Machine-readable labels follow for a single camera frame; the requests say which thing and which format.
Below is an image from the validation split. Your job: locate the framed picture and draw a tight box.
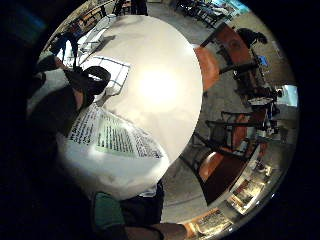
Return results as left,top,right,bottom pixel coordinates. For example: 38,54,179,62
193,209,234,236
228,178,266,215

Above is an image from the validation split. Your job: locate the dark wooden table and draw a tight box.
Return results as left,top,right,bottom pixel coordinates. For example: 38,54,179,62
199,151,249,205

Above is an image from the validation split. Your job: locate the white metal chair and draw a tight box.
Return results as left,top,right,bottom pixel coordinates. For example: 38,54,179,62
78,14,116,56

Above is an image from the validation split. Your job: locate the white metal frame stand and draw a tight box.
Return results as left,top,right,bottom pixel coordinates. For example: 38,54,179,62
79,55,132,98

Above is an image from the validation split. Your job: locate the white bottle with printed label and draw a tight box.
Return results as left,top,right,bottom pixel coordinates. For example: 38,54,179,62
55,102,172,201

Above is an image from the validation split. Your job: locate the blue screen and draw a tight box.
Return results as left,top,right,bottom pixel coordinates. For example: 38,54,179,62
257,54,270,67

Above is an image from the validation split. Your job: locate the orange chair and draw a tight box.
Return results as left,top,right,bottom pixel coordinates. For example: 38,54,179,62
199,23,259,73
196,111,268,183
194,45,222,93

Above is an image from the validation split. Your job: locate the bright window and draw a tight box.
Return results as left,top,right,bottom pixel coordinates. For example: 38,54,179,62
279,84,300,108

